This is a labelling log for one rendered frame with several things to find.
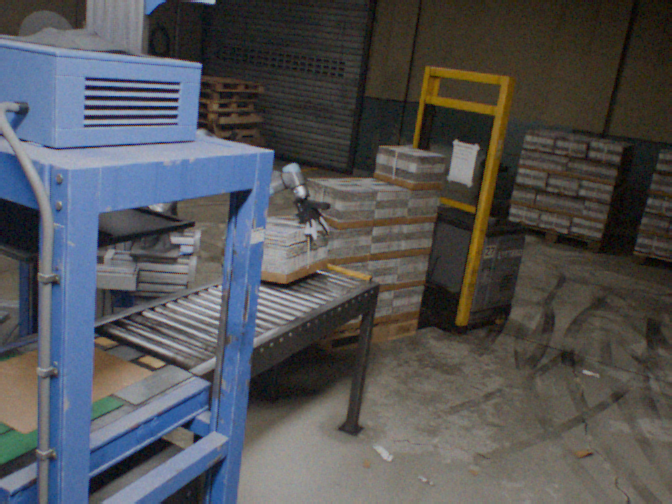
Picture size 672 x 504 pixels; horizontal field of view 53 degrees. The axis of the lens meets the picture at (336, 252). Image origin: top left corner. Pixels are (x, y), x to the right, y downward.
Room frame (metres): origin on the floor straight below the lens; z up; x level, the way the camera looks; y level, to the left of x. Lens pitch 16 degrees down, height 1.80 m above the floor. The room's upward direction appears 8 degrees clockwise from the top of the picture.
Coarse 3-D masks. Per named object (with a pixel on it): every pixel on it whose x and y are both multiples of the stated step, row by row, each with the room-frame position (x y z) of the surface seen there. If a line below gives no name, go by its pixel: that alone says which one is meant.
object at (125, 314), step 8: (216, 280) 2.82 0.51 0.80; (192, 288) 2.68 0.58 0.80; (200, 288) 2.69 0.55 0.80; (208, 288) 2.72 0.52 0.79; (168, 296) 2.55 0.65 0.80; (176, 296) 2.56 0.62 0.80; (184, 296) 2.58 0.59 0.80; (144, 304) 2.43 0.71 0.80; (152, 304) 2.44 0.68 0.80; (160, 304) 2.46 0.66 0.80; (120, 312) 2.32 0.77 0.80; (128, 312) 2.33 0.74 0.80; (136, 312) 2.35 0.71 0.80; (96, 320) 2.22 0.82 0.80; (104, 320) 2.23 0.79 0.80; (112, 320) 2.24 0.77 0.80; (96, 328) 2.18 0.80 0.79; (120, 344) 2.28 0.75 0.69
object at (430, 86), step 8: (424, 80) 5.08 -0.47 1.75; (432, 80) 5.13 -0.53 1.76; (424, 88) 5.07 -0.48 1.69; (432, 88) 5.12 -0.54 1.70; (424, 96) 5.06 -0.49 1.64; (424, 104) 5.06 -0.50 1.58; (424, 112) 5.07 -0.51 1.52; (424, 120) 5.06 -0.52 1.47; (416, 128) 5.09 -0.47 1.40; (424, 128) 5.05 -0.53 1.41; (416, 136) 5.08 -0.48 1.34; (424, 136) 5.10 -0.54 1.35; (416, 144) 5.07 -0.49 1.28; (424, 144) 5.06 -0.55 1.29
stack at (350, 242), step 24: (288, 216) 4.11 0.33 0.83; (336, 240) 3.94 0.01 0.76; (360, 240) 4.07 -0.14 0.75; (384, 240) 4.21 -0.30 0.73; (360, 264) 4.08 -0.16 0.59; (384, 264) 4.23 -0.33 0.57; (384, 312) 4.28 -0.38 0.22; (336, 336) 4.00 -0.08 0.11; (384, 336) 4.30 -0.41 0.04; (288, 360) 3.76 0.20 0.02
